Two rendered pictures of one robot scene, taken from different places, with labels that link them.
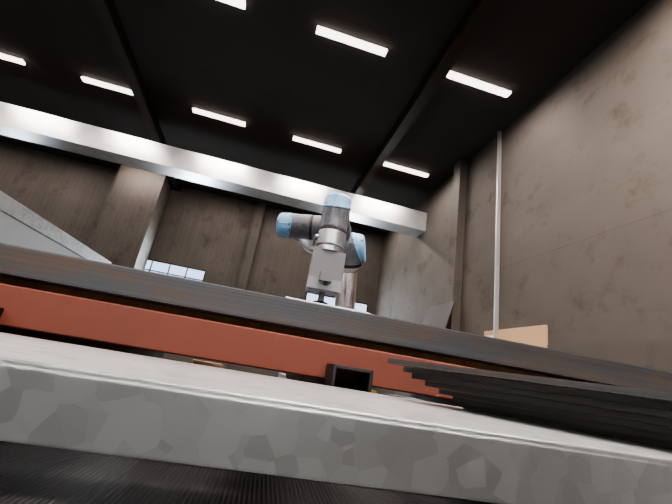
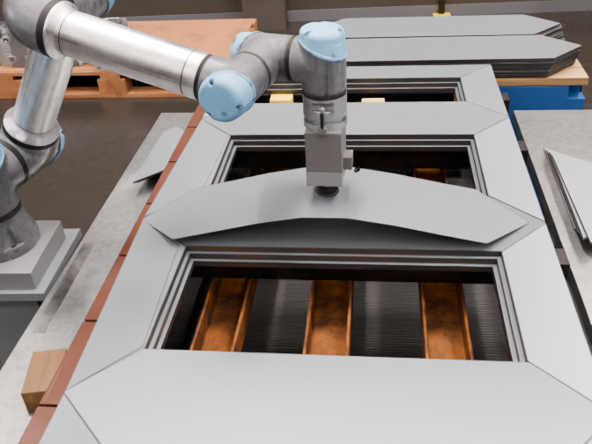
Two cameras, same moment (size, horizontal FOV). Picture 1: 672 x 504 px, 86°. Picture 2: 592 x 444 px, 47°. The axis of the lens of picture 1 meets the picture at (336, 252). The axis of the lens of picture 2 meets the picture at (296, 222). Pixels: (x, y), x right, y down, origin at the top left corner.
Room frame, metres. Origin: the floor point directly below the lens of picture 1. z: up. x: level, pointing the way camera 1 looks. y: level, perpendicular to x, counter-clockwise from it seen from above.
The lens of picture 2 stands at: (0.66, 1.07, 1.57)
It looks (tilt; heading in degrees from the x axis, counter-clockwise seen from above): 34 degrees down; 286
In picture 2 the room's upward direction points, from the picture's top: 4 degrees counter-clockwise
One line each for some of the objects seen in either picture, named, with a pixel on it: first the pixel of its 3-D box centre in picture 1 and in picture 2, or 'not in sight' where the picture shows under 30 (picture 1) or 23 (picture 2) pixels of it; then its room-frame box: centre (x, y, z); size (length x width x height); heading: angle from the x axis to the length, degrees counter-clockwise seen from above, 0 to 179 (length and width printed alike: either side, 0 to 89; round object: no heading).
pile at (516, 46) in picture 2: not in sight; (440, 45); (0.77, -1.03, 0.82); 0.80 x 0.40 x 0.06; 8
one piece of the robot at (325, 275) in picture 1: (325, 269); (332, 146); (0.89, 0.02, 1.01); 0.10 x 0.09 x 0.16; 5
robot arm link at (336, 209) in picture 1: (335, 215); (321, 60); (0.90, 0.02, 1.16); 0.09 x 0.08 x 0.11; 172
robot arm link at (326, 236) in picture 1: (329, 241); (324, 105); (0.90, 0.02, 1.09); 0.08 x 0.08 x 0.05
